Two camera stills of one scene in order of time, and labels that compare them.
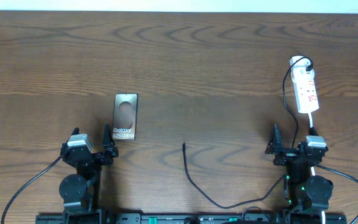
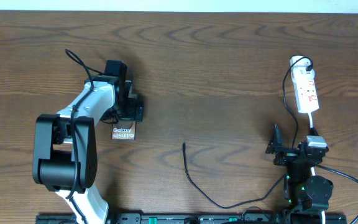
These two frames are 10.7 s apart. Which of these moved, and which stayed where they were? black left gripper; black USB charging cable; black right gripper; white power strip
Moved: black left gripper
Stayed: black USB charging cable; black right gripper; white power strip
